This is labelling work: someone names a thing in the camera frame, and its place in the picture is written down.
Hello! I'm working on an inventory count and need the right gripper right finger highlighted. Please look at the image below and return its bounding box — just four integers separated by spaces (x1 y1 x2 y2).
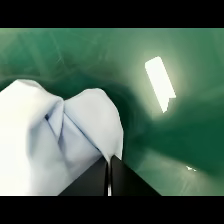
110 154 162 197

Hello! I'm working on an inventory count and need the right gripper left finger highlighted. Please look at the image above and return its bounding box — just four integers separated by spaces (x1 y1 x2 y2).
59 156 109 197

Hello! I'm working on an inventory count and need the white shirt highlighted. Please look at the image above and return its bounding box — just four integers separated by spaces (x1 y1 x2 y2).
0 78 125 197

